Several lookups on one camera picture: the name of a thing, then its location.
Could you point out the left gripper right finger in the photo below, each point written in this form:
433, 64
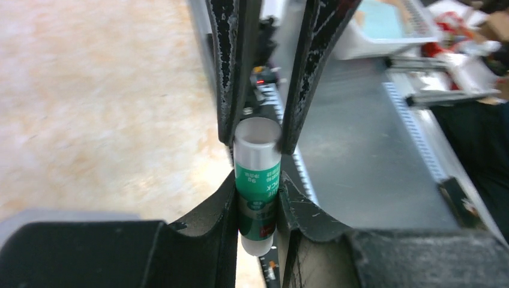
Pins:
316, 250

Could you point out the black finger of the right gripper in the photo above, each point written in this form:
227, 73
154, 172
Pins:
322, 25
234, 27

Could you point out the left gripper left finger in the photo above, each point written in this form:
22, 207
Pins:
197, 250

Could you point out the white glue stick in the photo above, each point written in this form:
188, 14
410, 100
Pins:
257, 162

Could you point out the white slotted cable duct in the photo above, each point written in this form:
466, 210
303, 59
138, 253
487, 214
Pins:
363, 159

